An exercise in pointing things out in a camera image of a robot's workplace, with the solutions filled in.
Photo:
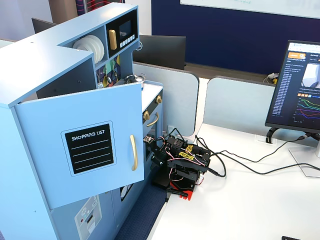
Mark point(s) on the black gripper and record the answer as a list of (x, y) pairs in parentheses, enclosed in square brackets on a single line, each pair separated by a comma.
[(157, 158)]

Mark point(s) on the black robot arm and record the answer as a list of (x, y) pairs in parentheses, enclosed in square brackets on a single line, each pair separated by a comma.
[(186, 171)]

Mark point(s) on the toy oven door with window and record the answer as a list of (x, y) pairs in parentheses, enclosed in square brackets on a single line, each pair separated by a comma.
[(153, 133)]

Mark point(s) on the blue door with shopping list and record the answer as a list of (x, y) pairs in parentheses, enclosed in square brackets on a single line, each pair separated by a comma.
[(45, 150)]

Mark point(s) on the blue door with dispenser print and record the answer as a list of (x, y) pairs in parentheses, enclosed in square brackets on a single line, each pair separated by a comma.
[(65, 225)]

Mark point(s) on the black toy microwave door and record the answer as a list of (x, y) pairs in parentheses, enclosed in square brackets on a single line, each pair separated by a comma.
[(126, 27)]

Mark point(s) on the blue toy kitchen cabinet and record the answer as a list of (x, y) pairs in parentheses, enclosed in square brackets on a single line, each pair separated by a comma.
[(37, 55)]

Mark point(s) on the gold oven knob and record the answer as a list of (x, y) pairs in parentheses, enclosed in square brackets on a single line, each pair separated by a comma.
[(146, 115), (158, 99)]

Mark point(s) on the grey desk divider panel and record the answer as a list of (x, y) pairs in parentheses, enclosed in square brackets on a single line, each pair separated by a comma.
[(237, 105), (172, 100)]

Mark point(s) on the red table clamp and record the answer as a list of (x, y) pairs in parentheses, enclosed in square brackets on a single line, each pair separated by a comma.
[(188, 195)]

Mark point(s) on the dark blue floor mat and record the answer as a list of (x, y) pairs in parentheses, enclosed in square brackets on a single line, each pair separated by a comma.
[(140, 215)]

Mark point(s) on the silver toy pot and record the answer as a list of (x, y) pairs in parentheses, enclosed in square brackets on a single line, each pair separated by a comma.
[(136, 79)]

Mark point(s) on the black monitor back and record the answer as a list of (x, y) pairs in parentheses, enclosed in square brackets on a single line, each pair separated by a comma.
[(162, 52), (42, 25)]

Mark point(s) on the white toy plate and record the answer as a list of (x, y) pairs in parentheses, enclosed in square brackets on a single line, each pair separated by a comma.
[(102, 52), (99, 50), (83, 45)]

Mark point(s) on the white and yellow clutter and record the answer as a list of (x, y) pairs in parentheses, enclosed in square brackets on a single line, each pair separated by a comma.
[(272, 78)]

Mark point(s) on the computer monitor with graphs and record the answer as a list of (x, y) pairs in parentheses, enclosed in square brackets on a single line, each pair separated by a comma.
[(287, 87)]

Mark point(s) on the brown wooden furniture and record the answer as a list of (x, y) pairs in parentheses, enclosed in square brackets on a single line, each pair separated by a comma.
[(65, 10)]

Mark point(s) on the black flat object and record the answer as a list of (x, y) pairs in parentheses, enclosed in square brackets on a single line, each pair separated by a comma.
[(300, 238)]

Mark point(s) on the small wrist camera board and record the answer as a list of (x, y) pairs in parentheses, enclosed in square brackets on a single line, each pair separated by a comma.
[(149, 139)]

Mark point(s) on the grey wall socket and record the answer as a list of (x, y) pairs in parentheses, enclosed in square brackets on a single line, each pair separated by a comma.
[(170, 129)]

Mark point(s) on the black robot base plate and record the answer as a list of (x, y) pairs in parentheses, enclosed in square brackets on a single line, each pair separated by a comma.
[(161, 182)]

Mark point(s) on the white wall board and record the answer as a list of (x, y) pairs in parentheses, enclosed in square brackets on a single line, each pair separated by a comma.
[(250, 5)]

